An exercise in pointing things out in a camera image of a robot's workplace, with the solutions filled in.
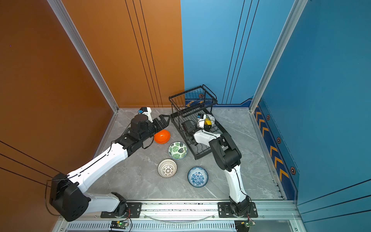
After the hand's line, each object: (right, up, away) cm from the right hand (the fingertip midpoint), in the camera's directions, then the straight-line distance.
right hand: (210, 126), depth 98 cm
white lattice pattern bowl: (-28, -25, -12) cm, 39 cm away
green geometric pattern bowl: (0, +6, +1) cm, 7 cm away
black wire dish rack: (-13, +6, -15) cm, 20 cm away
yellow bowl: (-2, +3, -4) cm, 6 cm away
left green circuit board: (-50, -47, -27) cm, 74 cm away
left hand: (-26, +6, -21) cm, 34 cm away
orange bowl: (-33, -7, 0) cm, 33 cm away
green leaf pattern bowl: (-22, -15, -4) cm, 27 cm away
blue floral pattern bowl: (-10, -29, -15) cm, 34 cm away
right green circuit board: (+12, -47, -29) cm, 57 cm away
